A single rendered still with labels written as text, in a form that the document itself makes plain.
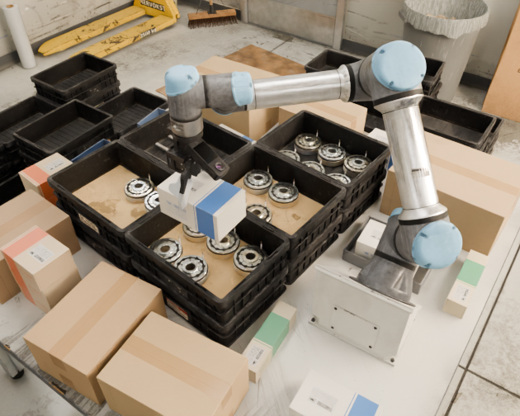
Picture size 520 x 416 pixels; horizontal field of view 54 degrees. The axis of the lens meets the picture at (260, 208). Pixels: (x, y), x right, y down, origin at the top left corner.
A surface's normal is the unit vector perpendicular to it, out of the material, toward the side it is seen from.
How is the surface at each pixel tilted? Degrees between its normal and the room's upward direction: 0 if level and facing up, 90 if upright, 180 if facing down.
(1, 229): 0
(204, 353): 0
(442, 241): 59
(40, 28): 90
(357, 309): 90
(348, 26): 90
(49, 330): 0
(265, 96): 72
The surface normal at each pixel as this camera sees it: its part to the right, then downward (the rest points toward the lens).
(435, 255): 0.15, 0.18
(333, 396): 0.00, -0.73
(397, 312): -0.54, 0.57
